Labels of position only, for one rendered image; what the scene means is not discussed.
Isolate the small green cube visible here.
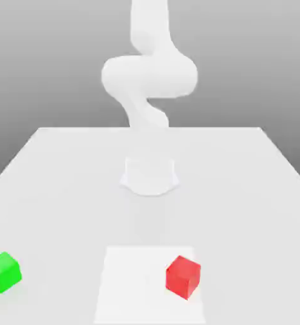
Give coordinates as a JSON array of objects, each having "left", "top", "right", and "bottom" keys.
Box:
[{"left": 0, "top": 251, "right": 23, "bottom": 295}]

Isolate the small red cube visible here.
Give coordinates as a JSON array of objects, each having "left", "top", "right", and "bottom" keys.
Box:
[{"left": 165, "top": 255, "right": 202, "bottom": 301}]

